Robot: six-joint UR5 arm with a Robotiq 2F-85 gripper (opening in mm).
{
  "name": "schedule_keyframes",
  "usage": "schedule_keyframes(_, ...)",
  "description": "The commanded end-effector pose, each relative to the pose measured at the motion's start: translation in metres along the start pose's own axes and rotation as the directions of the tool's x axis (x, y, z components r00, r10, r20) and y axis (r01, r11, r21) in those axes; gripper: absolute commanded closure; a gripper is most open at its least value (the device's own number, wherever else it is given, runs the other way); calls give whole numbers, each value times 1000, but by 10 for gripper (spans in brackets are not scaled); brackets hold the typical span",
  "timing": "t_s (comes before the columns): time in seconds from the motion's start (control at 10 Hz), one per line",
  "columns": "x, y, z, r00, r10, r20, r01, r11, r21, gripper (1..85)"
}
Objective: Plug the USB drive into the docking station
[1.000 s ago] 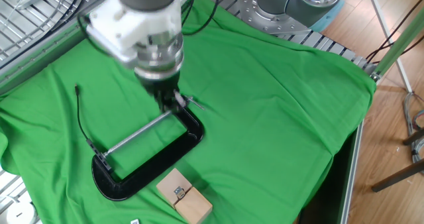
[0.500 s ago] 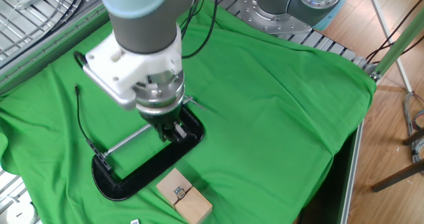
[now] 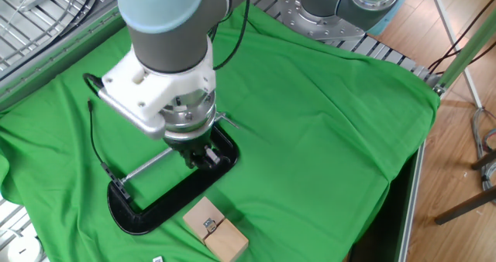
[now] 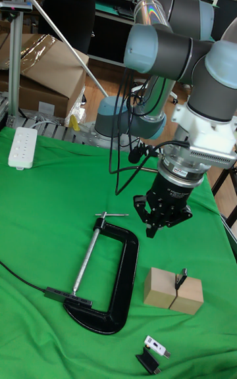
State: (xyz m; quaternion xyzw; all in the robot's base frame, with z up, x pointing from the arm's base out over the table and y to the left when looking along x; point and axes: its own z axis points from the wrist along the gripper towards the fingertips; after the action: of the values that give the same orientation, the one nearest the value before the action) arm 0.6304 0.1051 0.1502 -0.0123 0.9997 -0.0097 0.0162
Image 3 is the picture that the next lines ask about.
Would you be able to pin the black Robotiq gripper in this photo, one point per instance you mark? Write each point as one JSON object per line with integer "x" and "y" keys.
{"x": 190, "y": 142}

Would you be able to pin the small black USB drive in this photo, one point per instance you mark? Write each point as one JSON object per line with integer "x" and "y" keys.
{"x": 209, "y": 225}

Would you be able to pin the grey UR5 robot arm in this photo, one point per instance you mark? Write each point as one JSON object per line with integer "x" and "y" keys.
{"x": 166, "y": 41}

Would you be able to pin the white USB stick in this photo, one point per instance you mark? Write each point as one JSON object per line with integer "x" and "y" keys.
{"x": 158, "y": 259}

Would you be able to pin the large black C-clamp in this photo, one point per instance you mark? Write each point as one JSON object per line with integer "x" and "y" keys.
{"x": 174, "y": 200}

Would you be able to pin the light wooden block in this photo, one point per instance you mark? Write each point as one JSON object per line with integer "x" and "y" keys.
{"x": 199, "y": 215}
{"x": 226, "y": 242}

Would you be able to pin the green cloth table cover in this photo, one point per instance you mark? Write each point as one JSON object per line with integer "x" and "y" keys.
{"x": 310, "y": 118}

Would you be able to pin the white round puck device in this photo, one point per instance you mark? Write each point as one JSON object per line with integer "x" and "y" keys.
{"x": 23, "y": 250}

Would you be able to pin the dark brown furniture leg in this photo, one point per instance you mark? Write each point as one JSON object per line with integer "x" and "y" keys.
{"x": 465, "y": 206}
{"x": 484, "y": 159}

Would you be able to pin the pale diagonal support rod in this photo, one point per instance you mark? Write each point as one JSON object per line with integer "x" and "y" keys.
{"x": 453, "y": 37}

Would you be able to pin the white wrist mounting bracket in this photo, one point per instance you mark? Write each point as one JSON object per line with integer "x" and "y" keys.
{"x": 155, "y": 87}

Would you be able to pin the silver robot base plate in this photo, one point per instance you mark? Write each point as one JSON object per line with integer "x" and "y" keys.
{"x": 310, "y": 18}

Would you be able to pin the green frame post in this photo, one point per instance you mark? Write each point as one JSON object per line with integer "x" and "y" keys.
{"x": 465, "y": 54}

